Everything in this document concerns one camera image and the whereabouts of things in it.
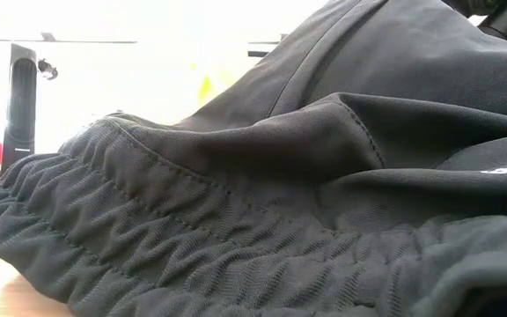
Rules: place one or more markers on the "black ceiling device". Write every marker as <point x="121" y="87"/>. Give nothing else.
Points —
<point x="46" y="69"/>

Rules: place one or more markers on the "black tower unit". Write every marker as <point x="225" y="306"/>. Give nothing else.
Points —
<point x="19" y="110"/>

